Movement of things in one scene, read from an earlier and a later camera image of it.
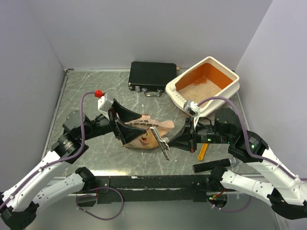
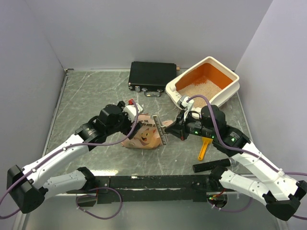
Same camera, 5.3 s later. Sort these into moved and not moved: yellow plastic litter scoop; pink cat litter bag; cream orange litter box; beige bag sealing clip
Moved: beige bag sealing clip
Not moved: yellow plastic litter scoop; cream orange litter box; pink cat litter bag
